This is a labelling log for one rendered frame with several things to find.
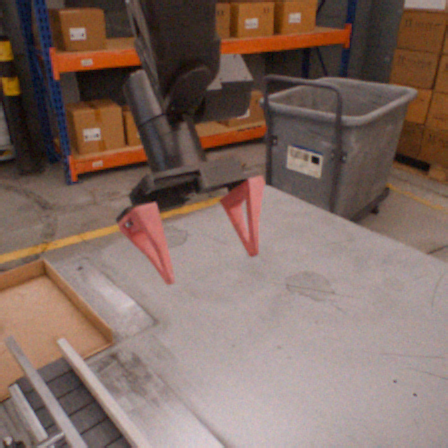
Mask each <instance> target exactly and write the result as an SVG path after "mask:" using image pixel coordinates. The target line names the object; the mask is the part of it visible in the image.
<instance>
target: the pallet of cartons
mask: <svg viewBox="0 0 448 448"><path fill-rule="evenodd" d="M402 10H405V11H403V13H402V16H401V19H400V23H399V27H398V33H397V48H395V50H394V55H393V61H392V67H391V73H390V79H389V85H394V86H401V87H408V88H412V89H415V90H417V91H418V98H417V99H416V100H414V101H412V102H410V103H409V106H408V110H407V113H406V117H405V120H404V124H403V128H402V131H401V135H400V137H399V139H398V142H397V146H396V150H395V153H396V154H400V155H403V156H406V157H409V158H412V159H415V160H418V161H421V162H425V163H428V164H430V167H429V171H426V170H423V169H420V168H417V167H411V166H408V165H405V164H402V163H399V162H396V161H392V164H391V168H394V169H397V170H398V169H400V170H403V171H406V172H409V173H412V174H415V175H418V176H421V177H424V178H427V179H430V180H433V181H436V182H439V183H441V184H444V185H447V186H448V0H404V1H403V7H402Z"/></svg>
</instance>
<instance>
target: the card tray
mask: <svg viewBox="0 0 448 448"><path fill-rule="evenodd" d="M11 335H13V338H14V339H15V341H16V342H17V344H18V345H19V347H20V348H21V350H22V351H23V353H24V354H25V355H26V356H27V358H28V359H29V361H30V362H31V364H32V365H33V367H34V368H35V370H36V369H38V368H40V367H42V366H44V365H46V364H48V363H50V362H52V361H54V360H56V359H58V358H60V357H62V356H63V355H62V353H61V352H60V351H59V349H58V345H57V340H59V339H61V338H63V337H64V338H65V340H66V341H67V342H68V343H69V345H70V346H71V347H72V348H73V350H74V351H75V352H76V353H78V354H79V356H80V357H81V358H82V359H83V360H85V359H87V358H89V357H91V356H93V355H95V354H97V353H99V352H101V351H103V350H105V349H107V348H109V347H111V346H113V345H114V340H113V333H112V327H111V326H110V325H109V324H108V323H107V322H106V321H105V320H104V319H102V318H101V317H100V316H99V315H98V314H97V313H96V312H95V311H94V310H93V309H92V308H91V306H90V305H89V304H88V303H87V302H86V301H85V300H84V299H83V298H82V297H81V296H80V295H79V294H78V293H77V292H76V291H75V290H74V289H73V288H72V287H71V286H70V284H69V283H68V282H67V281H66V280H65V279H64V278H63V277H62V276H61V274H60V273H58V272H57V271H56V270H55V269H54V268H53V267H52V266H51V265H50V263H49V262H48V261H47V260H46V259H45V258H44V259H41V260H38V261H35V262H33V263H30V264H27V265H24V266H21V267H19V268H16V269H13V270H10V271H8V272H5V273H2V274H0V403H1V402H3V401H5V400H7V399H9V398H11V396H10V393H9V389H8V385H9V384H11V383H13V382H15V381H16V379H18V378H20V377H22V376H24V373H23V372H22V370H21V368H20V367H19V365H18V364H17V362H16V361H15V360H14V358H13V357H12V355H11V354H10V352H9V351H8V349H7V347H6V346H5V343H4V340H3V339H5V338H7V337H9V336H11Z"/></svg>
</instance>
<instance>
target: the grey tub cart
mask: <svg viewBox="0 0 448 448"><path fill-rule="evenodd" d="M269 80H277V81H283V82H289V83H295V84H301V85H299V86H296V87H293V88H289V89H286V90H283V91H280V92H277V93H274V94H271V95H269V90H268V82H269ZM263 96H264V97H263V98H261V99H260V102H259V105H260V107H261V108H263V109H264V115H265V121H266V134H265V138H264V143H265V144H266V156H265V185H268V186H271V187H273V188H275V189H278V190H280V191H282V192H284V193H287V194H289V195H291V196H294V197H296V198H298V199H300V200H303V201H305V202H307V203H309V204H311V205H313V206H315V207H318V208H320V209H322V210H325V211H327V212H329V213H331V214H334V215H336V216H338V217H341V218H343V219H345V220H348V221H350V222H354V223H356V222H358V221H359V220H361V219H362V218H363V217H364V216H365V215H367V214H368V213H369V212H370V211H371V212H372V214H374V215H377V213H378V212H379V210H380V206H381V201H382V200H384V199H385V198H386V197H387V196H388V193H389V188H390V187H386V182H387V178H388V175H389V171H390V168H391V164H392V161H393V157H394V153H395V150H396V146H397V142H398V139H399V137H400V135H401V131H402V128H403V124H404V120H405V117H406V113H407V110H408V106H409V103H410V102H412V101H414V100H416V99H417V98H418V91H417V90H415V89H412V88H408V87H401V86H394V85H387V84H380V83H373V82H367V81H360V80H353V79H346V78H339V77H323V78H320V79H317V80H308V79H302V78H295V77H289V76H287V77H283V76H276V75H268V76H267V77H266V78H265V79H264V81H263Z"/></svg>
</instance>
